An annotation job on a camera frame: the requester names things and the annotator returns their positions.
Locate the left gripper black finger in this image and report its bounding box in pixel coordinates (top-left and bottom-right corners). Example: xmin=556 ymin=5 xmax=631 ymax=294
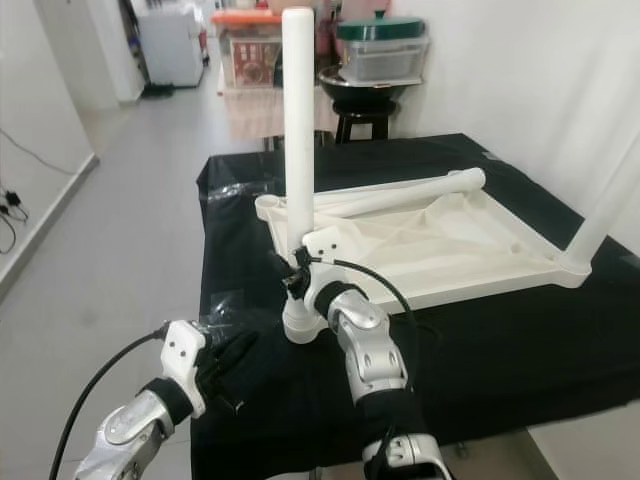
xmin=215 ymin=329 xmax=259 ymax=383

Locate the clear plastic bag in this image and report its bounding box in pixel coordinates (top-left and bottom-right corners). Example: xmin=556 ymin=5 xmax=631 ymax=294
xmin=210 ymin=180 xmax=266 ymax=203

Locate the white plastic table top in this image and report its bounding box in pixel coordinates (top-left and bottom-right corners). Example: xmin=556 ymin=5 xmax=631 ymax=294
xmin=253 ymin=185 xmax=596 ymax=346

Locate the beige cloth covered table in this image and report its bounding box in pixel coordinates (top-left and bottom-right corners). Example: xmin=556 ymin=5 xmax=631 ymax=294
xmin=222 ymin=85 xmax=336 ymax=141

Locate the black wok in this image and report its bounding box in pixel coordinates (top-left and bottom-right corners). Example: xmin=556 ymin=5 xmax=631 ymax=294
xmin=318 ymin=65 xmax=421 ymax=101

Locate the red patterned box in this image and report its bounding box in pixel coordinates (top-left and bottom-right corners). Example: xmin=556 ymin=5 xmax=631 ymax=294
xmin=228 ymin=27 xmax=276 ymax=88

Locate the black table cloth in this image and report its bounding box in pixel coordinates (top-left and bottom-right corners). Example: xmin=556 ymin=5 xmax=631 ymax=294
xmin=192 ymin=133 xmax=640 ymax=480

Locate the clear plastic storage container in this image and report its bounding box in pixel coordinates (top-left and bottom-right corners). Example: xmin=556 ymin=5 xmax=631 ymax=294
xmin=340 ymin=38 xmax=429 ymax=83

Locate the white appliance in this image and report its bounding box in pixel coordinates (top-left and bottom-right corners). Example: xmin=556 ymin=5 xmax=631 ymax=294
xmin=138 ymin=8 xmax=206 ymax=89

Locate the orange plastic lid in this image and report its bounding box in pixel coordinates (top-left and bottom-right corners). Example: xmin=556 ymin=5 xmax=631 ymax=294
xmin=212 ymin=8 xmax=286 ymax=26

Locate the dark green lid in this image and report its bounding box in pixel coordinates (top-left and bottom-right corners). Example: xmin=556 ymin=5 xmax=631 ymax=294
xmin=337 ymin=15 xmax=426 ymax=41

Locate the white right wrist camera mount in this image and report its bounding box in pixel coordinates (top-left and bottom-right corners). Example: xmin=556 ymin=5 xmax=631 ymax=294
xmin=302 ymin=226 xmax=346 ymax=311

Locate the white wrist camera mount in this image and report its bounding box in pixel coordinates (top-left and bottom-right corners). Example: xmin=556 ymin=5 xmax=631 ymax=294
xmin=160 ymin=320 xmax=209 ymax=419
xmin=302 ymin=226 xmax=346 ymax=311

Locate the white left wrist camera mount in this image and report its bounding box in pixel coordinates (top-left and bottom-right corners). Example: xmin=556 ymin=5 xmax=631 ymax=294
xmin=160 ymin=320 xmax=209 ymax=419

